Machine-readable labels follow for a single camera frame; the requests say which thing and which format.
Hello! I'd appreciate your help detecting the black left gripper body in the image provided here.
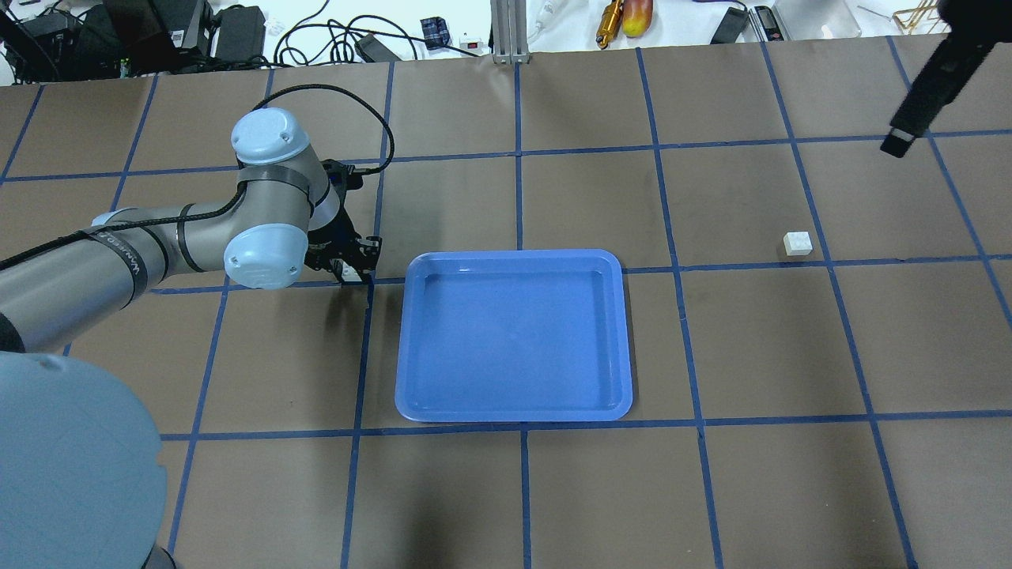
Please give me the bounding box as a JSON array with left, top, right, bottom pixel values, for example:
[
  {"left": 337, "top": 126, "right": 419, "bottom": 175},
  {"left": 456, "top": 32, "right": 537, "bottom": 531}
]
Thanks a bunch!
[{"left": 306, "top": 161, "right": 383, "bottom": 285}]

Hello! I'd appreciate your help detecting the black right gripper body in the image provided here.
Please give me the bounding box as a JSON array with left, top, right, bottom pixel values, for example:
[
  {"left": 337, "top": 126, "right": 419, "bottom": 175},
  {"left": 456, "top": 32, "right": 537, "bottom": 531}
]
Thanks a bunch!
[{"left": 890, "top": 1, "right": 1011, "bottom": 137}]

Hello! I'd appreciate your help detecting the white block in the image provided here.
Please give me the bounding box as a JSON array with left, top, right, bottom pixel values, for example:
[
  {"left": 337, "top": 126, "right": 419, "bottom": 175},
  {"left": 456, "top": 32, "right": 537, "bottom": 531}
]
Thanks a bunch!
[
  {"left": 339, "top": 264, "right": 361, "bottom": 282},
  {"left": 782, "top": 231, "right": 814, "bottom": 257}
]

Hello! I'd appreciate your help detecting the blue plastic tray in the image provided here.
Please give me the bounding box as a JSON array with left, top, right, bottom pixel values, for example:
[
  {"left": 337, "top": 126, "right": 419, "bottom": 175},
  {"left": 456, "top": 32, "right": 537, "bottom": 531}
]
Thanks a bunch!
[{"left": 394, "top": 249, "right": 635, "bottom": 424}]

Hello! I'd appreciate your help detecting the clear plastic lidded box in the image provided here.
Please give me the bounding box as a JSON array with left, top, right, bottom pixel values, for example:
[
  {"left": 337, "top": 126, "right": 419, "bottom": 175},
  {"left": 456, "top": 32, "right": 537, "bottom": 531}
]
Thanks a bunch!
[{"left": 771, "top": 1, "right": 863, "bottom": 40}]

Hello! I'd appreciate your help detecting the black power adapter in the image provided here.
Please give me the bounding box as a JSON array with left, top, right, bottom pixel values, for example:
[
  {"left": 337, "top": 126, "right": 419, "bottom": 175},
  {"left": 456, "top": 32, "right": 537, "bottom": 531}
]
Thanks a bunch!
[{"left": 711, "top": 7, "right": 749, "bottom": 44}]

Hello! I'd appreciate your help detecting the mango fruit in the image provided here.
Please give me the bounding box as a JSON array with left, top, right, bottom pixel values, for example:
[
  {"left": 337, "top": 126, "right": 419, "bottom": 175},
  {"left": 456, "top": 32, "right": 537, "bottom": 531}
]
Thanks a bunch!
[{"left": 621, "top": 0, "right": 655, "bottom": 37}]

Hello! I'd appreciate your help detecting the gold bottle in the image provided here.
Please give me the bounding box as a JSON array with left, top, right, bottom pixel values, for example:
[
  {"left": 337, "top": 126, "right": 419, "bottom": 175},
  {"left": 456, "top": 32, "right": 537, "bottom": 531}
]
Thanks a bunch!
[{"left": 594, "top": 0, "right": 623, "bottom": 50}]

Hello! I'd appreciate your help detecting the gold wire rack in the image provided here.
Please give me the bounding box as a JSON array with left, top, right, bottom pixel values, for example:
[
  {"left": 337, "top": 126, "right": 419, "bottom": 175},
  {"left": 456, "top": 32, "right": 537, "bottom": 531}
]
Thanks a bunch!
[{"left": 853, "top": 1, "right": 950, "bottom": 36}]

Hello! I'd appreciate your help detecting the aluminium frame post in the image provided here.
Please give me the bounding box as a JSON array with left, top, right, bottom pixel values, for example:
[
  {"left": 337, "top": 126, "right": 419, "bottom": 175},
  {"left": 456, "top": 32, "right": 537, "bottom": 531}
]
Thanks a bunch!
[{"left": 489, "top": 0, "right": 531, "bottom": 65}]

